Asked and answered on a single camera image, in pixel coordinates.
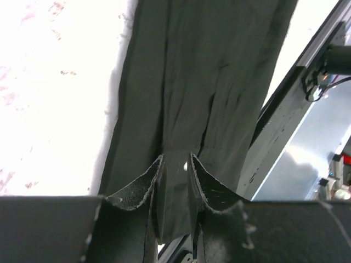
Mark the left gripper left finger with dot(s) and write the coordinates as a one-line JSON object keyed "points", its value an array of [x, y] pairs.
{"points": [[131, 226]]}

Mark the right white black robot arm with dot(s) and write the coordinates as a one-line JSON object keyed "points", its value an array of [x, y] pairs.
{"points": [[338, 60]]}

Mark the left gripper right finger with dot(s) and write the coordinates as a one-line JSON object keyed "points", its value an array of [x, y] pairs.
{"points": [[220, 231]]}

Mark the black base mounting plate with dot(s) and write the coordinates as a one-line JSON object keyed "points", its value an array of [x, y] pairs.
{"points": [[292, 178]]}

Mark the black long sleeve shirt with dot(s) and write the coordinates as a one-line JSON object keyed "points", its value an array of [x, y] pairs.
{"points": [[194, 80]]}

